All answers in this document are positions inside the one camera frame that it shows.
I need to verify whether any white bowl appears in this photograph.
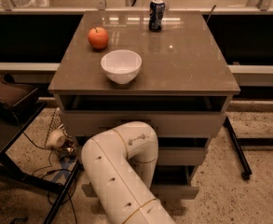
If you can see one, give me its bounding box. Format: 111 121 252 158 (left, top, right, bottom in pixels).
101 49 142 84

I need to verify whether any grey drawer cabinet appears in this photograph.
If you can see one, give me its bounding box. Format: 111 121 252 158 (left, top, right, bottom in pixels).
48 10 240 201

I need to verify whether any black floor cable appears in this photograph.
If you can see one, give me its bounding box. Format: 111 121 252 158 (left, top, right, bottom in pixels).
21 131 78 224

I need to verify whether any brown pouch on table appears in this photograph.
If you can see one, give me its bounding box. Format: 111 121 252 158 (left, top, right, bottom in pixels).
0 73 38 116

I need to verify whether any black side table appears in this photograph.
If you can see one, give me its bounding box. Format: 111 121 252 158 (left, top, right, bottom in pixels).
0 101 80 224

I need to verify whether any black metal frame leg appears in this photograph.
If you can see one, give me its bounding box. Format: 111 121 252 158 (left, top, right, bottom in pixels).
224 118 252 181

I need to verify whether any dark soda can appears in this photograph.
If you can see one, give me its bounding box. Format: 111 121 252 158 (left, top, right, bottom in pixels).
149 0 166 32

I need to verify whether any wire mesh basket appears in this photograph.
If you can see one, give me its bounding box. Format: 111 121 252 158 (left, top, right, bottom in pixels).
45 108 75 159

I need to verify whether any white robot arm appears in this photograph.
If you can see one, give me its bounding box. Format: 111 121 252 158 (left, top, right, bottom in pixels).
81 121 175 224

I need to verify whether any red apple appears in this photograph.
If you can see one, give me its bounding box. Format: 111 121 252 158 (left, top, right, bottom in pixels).
88 27 109 49

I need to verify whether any white round device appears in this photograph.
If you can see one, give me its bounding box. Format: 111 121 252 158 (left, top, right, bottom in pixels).
47 129 66 148

